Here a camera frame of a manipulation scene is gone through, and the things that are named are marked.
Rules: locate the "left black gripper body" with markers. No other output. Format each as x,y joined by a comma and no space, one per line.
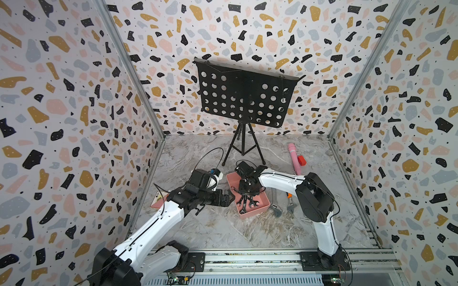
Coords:
213,198

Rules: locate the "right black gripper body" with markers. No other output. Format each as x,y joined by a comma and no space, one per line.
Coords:
244,189

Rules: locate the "pink plastic storage box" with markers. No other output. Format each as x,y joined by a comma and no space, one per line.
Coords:
233,180

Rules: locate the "large silver adjustable wrench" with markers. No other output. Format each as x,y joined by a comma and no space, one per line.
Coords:
274,205

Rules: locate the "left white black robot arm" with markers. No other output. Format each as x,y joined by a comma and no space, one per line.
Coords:
131,263

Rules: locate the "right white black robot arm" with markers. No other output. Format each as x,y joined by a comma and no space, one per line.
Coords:
316,202

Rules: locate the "silver combination wrench in box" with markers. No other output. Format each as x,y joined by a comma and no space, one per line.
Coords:
252,202

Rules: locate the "playing card box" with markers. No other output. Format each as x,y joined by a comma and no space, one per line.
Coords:
158,200

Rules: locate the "pink cylinder tube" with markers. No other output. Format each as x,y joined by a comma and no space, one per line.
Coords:
295,161

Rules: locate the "small red block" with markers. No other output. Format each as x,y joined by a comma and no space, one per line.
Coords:
302,160

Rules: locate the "black perforated music stand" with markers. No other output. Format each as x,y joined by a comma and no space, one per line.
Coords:
245,95

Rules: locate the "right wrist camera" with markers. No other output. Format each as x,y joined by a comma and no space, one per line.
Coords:
244,168

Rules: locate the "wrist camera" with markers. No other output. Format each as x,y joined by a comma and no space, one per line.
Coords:
244,168
215,176

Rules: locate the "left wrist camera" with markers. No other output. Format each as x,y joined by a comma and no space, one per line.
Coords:
215,176

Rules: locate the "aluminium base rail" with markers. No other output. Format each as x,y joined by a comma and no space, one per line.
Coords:
285,267

